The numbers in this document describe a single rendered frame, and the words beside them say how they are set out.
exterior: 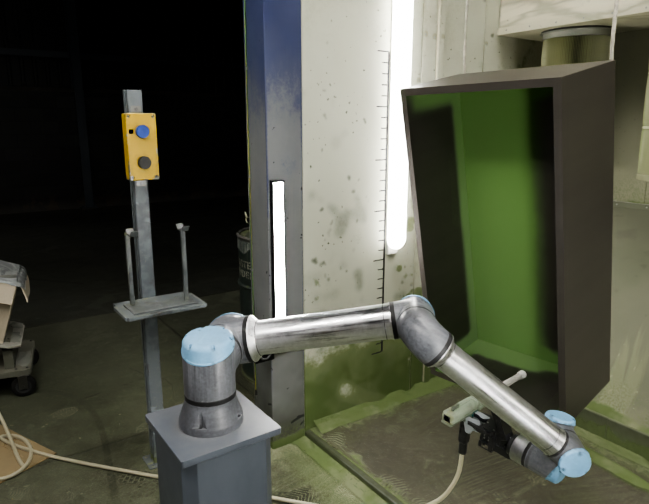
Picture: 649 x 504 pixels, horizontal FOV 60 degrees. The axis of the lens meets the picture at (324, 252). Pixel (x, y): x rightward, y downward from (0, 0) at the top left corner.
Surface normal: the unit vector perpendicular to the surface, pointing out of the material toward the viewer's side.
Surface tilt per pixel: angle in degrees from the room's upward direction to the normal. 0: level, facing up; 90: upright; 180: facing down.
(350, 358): 90
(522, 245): 102
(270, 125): 90
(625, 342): 57
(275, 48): 90
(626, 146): 90
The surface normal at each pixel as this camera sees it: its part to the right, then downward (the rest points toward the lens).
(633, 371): -0.68, -0.43
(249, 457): 0.58, 0.18
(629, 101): -0.82, 0.13
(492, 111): -0.74, 0.34
